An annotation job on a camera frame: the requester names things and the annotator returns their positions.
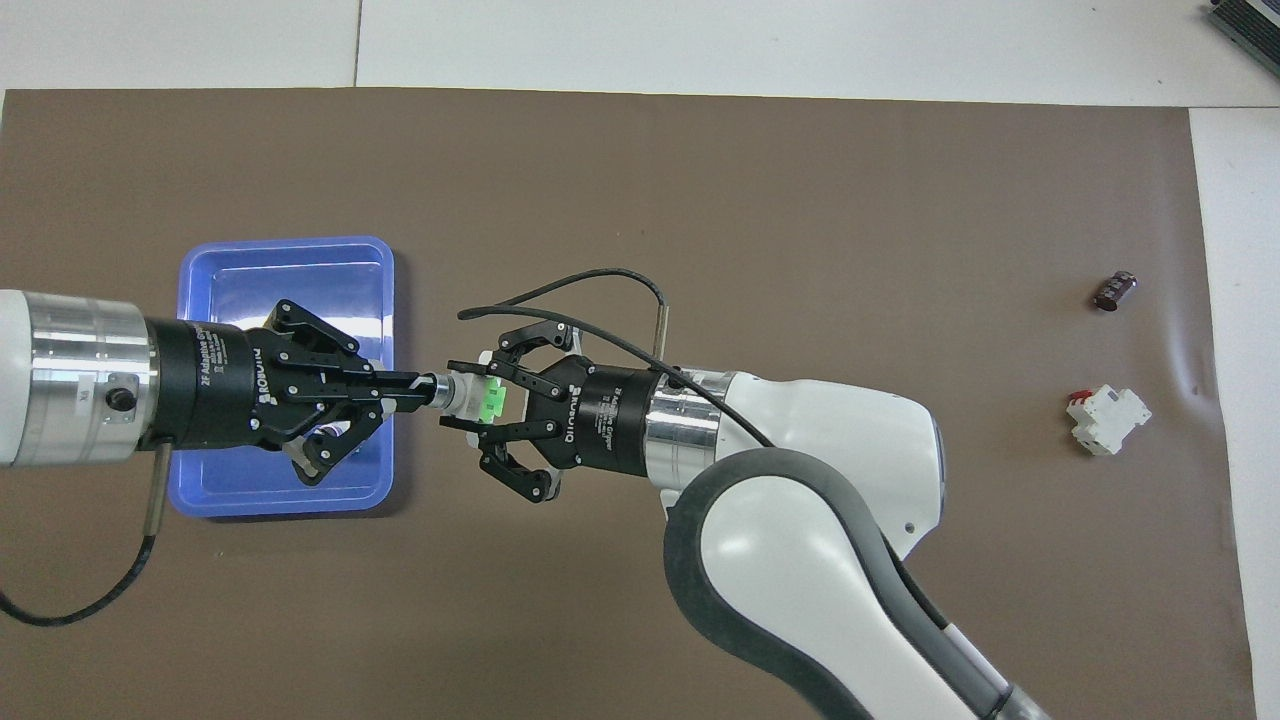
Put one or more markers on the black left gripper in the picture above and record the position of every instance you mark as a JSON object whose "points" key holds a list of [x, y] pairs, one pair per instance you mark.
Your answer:
{"points": [[210, 385]]}

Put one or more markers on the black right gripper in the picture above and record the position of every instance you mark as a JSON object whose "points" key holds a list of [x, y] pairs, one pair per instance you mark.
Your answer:
{"points": [[600, 415]]}

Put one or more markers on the selector switch light green base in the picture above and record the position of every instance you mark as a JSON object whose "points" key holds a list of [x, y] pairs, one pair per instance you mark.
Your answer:
{"points": [[470, 397]]}

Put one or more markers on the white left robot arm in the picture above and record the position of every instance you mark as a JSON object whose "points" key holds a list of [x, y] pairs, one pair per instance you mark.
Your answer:
{"points": [[70, 380]]}

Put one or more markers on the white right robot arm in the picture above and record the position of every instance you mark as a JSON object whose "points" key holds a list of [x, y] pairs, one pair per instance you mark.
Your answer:
{"points": [[800, 540]]}

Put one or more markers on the blue plastic tray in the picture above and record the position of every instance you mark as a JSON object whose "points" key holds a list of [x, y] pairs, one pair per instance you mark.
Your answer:
{"points": [[230, 275]]}

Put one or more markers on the brown table mat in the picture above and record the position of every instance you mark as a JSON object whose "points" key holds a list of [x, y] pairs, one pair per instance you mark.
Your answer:
{"points": [[700, 200]]}

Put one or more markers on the white circuit breaker red lever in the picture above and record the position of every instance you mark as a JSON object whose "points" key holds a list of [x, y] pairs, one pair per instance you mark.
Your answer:
{"points": [[1108, 418]]}

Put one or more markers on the small dark terminal block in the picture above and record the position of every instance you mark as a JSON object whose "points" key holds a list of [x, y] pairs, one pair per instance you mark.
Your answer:
{"points": [[1115, 290]]}

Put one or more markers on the dark ribbed metal device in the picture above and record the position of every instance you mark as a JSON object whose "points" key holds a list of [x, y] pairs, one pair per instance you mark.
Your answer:
{"points": [[1250, 25]]}

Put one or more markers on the selector switch dark green base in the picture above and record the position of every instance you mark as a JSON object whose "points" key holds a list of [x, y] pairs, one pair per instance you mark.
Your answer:
{"points": [[338, 434]]}

